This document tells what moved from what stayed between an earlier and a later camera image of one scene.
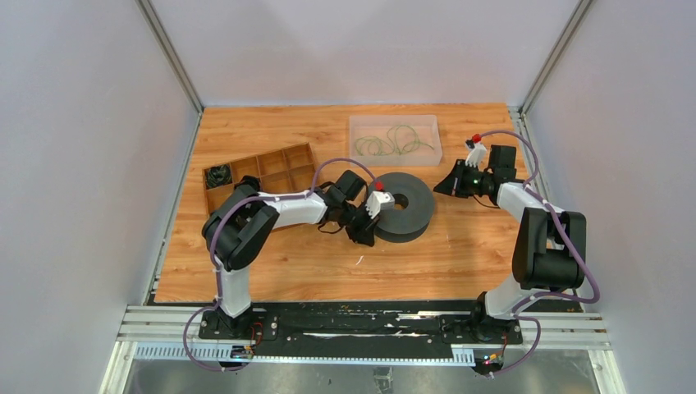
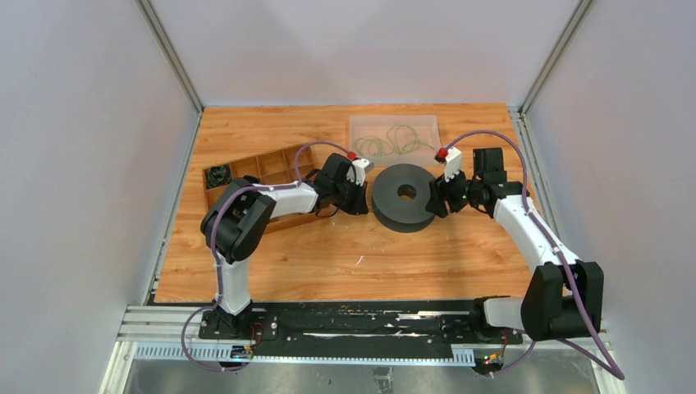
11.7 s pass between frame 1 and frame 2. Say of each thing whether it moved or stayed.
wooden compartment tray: stayed
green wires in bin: stayed
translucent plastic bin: stayed
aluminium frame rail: stayed
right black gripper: moved
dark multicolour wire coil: stayed
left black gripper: moved
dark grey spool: moved
